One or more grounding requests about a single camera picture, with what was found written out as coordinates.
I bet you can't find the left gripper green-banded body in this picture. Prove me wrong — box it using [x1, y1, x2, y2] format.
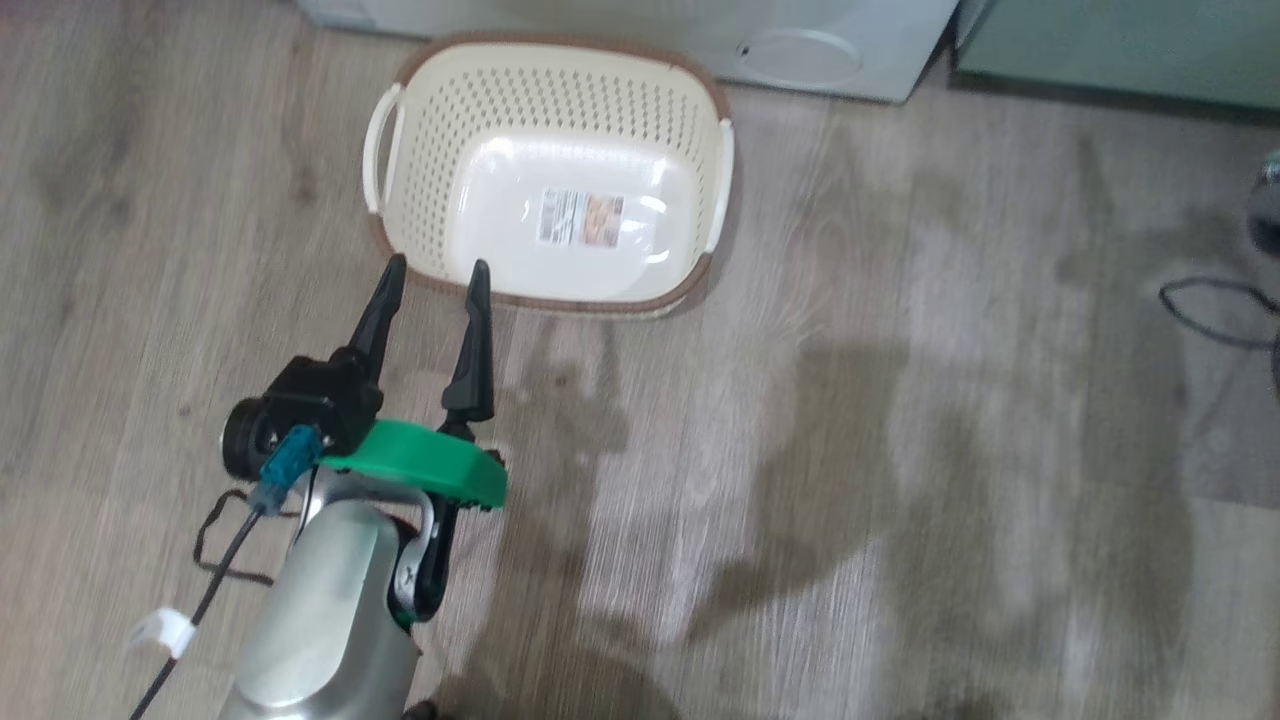
[320, 419, 509, 627]

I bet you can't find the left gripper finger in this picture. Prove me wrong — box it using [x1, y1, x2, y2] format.
[349, 254, 408, 383]
[441, 260, 496, 424]

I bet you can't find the paper basket label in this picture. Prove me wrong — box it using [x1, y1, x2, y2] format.
[537, 187, 627, 250]

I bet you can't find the cream perforated laundry basket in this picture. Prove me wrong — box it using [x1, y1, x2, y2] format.
[362, 33, 737, 320]

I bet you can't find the white washing machine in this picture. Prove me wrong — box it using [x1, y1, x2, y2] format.
[295, 0, 962, 105]

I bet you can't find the oval filter cover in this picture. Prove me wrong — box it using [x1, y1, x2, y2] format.
[737, 29, 864, 87]

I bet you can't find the pale green cabinet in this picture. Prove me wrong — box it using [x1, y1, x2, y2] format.
[954, 0, 1280, 112]

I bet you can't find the left blue cable connector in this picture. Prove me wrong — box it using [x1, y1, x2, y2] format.
[249, 425, 324, 517]

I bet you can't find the left thin black cable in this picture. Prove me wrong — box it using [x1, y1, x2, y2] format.
[128, 488, 301, 720]

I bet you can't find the white cable tag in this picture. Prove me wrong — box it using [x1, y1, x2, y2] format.
[130, 607, 197, 660]

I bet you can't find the black floor cable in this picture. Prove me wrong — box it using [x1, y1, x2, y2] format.
[1159, 277, 1280, 352]

